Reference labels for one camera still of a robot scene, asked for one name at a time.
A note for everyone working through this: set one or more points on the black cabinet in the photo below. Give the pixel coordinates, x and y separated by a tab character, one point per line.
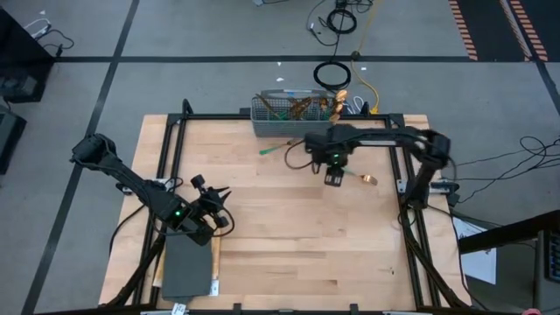
22	65

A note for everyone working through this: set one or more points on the dark grey mat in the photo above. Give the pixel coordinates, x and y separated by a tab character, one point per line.
188	267

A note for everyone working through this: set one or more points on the grey mesh cutlery basket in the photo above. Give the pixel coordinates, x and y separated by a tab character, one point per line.
289	130

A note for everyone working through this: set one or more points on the grey computer case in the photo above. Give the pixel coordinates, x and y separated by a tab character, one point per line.
547	271

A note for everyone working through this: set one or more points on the black metal rig frame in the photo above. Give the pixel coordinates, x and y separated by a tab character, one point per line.
210	116

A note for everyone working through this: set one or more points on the white label tag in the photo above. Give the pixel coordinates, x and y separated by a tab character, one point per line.
178	309
214	289

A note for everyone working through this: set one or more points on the white paper sheet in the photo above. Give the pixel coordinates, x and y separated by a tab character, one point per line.
479	267

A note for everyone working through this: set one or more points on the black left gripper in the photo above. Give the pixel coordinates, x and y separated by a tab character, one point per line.
184	219

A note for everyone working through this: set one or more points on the black desk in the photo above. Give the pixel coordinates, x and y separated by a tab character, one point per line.
507	232

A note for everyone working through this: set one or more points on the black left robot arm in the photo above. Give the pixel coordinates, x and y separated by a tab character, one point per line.
131	184

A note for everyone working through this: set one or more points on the red round object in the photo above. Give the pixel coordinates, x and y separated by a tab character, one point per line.
531	312

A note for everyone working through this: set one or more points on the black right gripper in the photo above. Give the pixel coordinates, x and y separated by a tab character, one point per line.
332	144

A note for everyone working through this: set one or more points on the black equipment case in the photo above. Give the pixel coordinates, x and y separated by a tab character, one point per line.
9	140

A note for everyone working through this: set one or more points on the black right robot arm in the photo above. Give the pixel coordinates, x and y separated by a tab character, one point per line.
385	136

